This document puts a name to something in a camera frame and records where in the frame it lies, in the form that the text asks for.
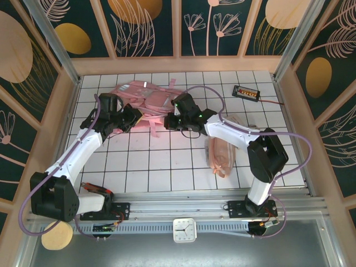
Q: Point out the pink school backpack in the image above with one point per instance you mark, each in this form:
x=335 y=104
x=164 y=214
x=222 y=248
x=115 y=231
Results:
x=150 y=97

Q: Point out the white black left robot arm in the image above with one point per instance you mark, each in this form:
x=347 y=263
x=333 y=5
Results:
x=78 y=155

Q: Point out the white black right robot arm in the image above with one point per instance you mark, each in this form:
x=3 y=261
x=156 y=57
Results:
x=236 y=130

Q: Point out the red black utility knife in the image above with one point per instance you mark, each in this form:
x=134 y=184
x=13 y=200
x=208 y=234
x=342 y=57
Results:
x=96 y=188

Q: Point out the white square clock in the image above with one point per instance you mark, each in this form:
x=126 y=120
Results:
x=185 y=230

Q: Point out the round yellow sponge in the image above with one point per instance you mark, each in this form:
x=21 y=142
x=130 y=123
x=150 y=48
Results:
x=54 y=237

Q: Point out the aluminium mounting rail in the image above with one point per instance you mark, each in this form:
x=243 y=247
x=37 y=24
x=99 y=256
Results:
x=178 y=204

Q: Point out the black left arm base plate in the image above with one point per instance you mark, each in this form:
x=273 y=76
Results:
x=121 y=210

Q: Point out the aluminium frame post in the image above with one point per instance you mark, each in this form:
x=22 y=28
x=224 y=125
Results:
x=53 y=41
x=294 y=39

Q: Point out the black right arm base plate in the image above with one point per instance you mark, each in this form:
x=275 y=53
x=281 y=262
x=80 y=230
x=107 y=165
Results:
x=236 y=208

